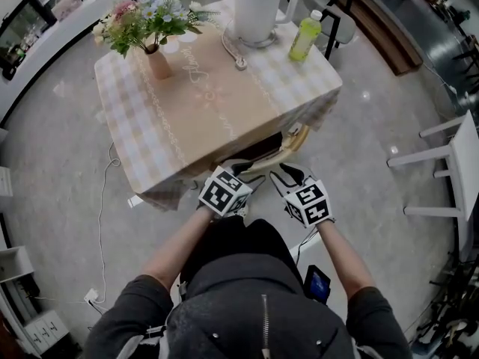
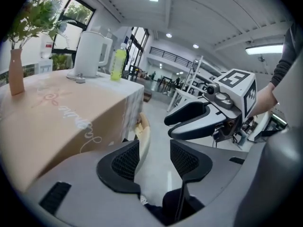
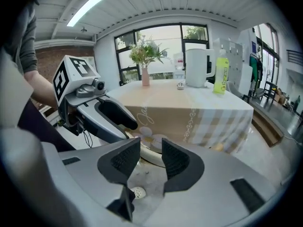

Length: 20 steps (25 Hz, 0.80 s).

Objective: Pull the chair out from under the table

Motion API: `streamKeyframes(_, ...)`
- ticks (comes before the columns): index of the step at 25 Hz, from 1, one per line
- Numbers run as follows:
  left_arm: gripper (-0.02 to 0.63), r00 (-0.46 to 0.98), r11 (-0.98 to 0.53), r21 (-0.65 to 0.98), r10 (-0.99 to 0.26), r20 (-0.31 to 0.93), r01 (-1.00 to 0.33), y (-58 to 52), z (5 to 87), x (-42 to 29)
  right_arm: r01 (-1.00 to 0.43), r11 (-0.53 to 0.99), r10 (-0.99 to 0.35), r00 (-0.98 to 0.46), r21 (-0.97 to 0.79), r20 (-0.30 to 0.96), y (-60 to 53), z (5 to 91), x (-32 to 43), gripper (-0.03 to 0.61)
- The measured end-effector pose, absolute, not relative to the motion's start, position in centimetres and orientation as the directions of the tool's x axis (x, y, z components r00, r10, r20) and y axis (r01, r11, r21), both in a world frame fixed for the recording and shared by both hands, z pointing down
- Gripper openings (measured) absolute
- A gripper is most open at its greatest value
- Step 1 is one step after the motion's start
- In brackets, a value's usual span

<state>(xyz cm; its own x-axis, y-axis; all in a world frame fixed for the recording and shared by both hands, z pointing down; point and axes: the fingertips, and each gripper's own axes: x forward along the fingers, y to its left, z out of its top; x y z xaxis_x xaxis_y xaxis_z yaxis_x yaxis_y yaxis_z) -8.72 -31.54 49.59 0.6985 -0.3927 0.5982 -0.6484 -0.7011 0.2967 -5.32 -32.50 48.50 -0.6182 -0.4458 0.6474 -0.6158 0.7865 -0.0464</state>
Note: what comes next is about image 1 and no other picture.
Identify black phone with lit screen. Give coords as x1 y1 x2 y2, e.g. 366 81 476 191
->
303 263 332 306

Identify wooden chair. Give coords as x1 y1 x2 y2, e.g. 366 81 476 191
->
209 123 312 175

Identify person's dark grey jacket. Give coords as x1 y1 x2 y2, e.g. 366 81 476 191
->
84 252 412 359

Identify black framed window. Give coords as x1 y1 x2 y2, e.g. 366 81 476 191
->
0 0 52 82

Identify person's left forearm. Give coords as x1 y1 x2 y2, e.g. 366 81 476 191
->
140 203 214 295

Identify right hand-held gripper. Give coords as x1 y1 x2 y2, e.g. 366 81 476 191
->
269 162 335 228

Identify white basket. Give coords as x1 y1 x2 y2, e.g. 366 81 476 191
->
52 0 84 20

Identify white window ledge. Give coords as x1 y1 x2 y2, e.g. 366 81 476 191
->
0 0 126 121

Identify grey chair with black legs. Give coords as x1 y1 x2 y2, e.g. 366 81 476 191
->
305 0 356 61

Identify white side table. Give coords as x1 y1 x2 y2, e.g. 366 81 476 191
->
387 108 479 224

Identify pink flower vase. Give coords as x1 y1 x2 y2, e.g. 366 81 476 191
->
144 43 175 81

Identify checked beige tablecloth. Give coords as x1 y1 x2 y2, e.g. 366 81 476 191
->
93 0 344 212

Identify green drink bottle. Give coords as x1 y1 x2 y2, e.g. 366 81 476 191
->
287 9 323 62

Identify white electric kettle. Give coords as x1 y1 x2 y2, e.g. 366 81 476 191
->
231 0 302 43

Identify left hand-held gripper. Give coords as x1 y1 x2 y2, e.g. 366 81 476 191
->
197 158 267 218

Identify wooden platform step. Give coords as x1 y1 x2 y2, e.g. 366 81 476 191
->
325 0 424 76

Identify table with checkered cloth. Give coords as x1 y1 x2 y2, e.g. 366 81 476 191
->
93 0 344 212

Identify mixed flower bouquet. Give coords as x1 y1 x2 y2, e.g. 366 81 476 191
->
91 0 222 59

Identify person's right forearm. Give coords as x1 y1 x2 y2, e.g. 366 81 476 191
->
317 218 377 302

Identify white open shelf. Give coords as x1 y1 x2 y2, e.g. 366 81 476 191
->
0 245 35 284

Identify person's dark trousers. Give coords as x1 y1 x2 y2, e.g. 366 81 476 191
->
179 215 304 295

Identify long white cable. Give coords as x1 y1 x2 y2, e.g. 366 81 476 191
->
96 142 121 302

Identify kettle base with cord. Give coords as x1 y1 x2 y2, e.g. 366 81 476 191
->
220 19 280 71

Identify white drawer cabinet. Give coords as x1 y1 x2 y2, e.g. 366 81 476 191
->
0 166 14 209

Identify white labelled drawer unit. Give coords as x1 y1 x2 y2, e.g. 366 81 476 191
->
22 308 71 355

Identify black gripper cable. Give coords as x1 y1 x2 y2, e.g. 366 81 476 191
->
294 225 320 267

